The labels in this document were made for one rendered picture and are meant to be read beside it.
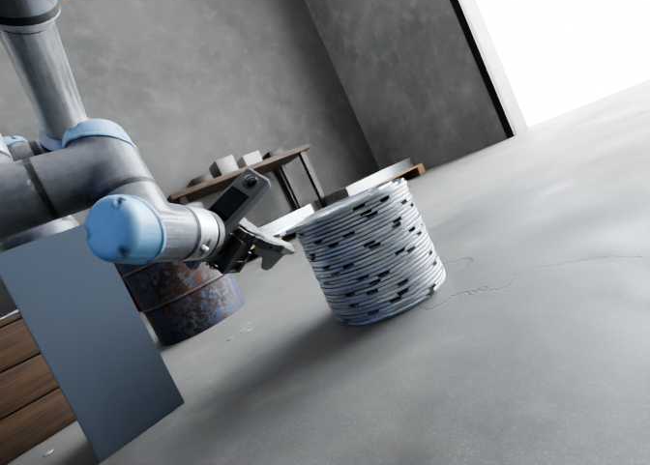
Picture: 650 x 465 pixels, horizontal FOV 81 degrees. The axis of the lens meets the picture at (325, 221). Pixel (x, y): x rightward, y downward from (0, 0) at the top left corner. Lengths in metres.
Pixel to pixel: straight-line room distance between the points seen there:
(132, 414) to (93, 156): 0.61
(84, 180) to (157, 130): 4.18
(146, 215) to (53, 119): 0.52
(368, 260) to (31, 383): 1.00
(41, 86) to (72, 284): 0.38
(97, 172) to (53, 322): 0.48
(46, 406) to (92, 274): 0.55
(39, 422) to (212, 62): 4.39
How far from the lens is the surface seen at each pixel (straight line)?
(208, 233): 0.53
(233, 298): 1.68
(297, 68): 5.63
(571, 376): 0.53
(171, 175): 4.54
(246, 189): 0.60
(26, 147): 1.04
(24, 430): 1.42
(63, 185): 0.51
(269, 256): 0.68
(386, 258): 0.81
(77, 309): 0.94
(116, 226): 0.46
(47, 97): 0.91
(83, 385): 0.95
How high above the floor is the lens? 0.30
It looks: 4 degrees down
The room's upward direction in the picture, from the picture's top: 25 degrees counter-clockwise
